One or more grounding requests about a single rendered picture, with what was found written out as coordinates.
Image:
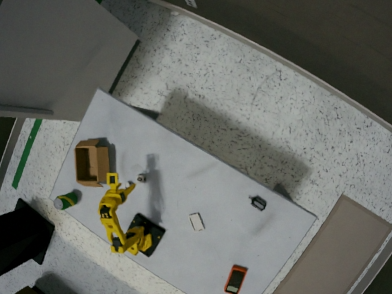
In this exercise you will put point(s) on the green drink can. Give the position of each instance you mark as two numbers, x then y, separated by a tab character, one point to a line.
65	201

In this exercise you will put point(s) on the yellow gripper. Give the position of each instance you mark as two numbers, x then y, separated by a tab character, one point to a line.
121	196

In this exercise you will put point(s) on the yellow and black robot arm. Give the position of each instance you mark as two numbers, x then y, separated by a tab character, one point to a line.
110	221

